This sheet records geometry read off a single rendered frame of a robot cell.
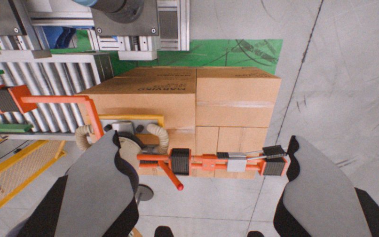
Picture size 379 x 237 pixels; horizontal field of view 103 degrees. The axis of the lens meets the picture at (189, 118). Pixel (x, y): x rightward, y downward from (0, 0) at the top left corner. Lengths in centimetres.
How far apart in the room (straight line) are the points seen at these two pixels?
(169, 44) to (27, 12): 85
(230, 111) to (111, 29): 92
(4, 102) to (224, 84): 105
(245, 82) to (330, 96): 126
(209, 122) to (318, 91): 132
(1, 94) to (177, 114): 60
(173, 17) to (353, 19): 157
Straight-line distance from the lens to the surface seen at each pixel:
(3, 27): 91
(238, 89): 117
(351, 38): 215
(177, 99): 73
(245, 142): 140
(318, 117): 230
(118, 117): 71
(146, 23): 62
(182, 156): 57
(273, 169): 66
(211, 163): 60
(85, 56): 127
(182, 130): 81
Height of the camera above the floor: 163
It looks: 63 degrees down
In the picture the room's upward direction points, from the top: 174 degrees counter-clockwise
